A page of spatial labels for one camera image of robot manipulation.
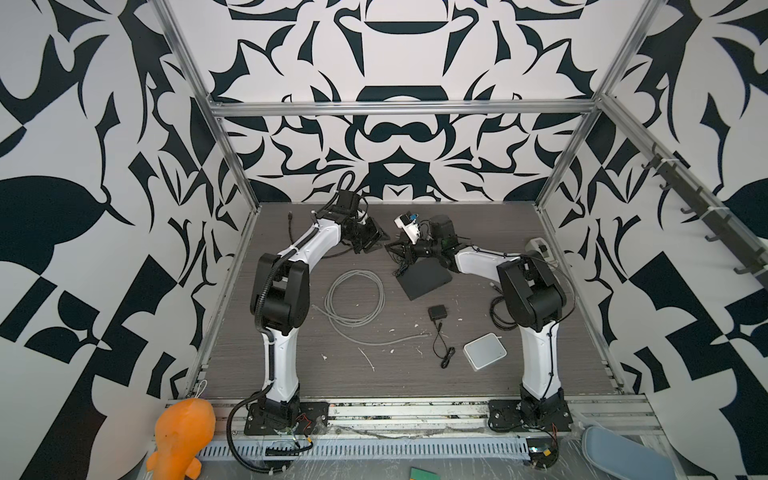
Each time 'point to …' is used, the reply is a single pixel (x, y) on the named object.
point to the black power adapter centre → (439, 346)
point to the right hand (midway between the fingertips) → (391, 244)
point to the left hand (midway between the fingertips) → (390, 233)
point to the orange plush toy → (182, 431)
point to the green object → (419, 474)
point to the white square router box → (485, 350)
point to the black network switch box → (423, 276)
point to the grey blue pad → (625, 459)
